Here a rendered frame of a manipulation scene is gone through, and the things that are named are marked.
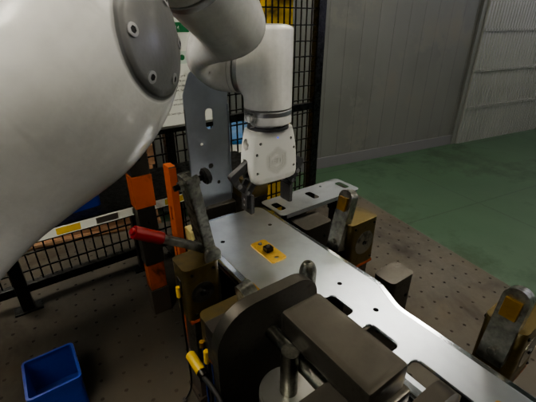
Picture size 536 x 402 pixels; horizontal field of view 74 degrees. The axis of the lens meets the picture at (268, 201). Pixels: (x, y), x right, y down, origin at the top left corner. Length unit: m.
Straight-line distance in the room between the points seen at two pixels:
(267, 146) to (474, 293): 0.87
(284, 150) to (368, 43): 3.44
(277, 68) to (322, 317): 0.39
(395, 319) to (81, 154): 0.56
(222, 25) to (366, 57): 3.66
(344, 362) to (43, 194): 0.25
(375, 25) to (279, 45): 3.51
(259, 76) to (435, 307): 0.85
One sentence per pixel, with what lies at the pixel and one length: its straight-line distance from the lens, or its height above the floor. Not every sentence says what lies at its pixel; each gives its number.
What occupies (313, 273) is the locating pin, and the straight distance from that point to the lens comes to 0.67.
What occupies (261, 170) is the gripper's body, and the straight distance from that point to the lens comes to 0.64.
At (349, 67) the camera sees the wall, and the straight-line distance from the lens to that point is 3.94.
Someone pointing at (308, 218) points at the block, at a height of 0.98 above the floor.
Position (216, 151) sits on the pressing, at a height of 1.15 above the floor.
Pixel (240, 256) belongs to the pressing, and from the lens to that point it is 0.76.
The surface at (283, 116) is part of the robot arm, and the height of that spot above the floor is 1.30.
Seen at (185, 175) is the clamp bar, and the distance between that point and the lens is 0.60.
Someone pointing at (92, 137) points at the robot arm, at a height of 1.39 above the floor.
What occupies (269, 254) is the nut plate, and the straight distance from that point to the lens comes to 0.76.
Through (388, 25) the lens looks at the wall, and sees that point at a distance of 4.20.
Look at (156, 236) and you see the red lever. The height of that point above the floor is 1.13.
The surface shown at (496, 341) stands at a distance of 0.66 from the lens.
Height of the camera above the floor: 1.44
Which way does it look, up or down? 26 degrees down
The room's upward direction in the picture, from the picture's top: straight up
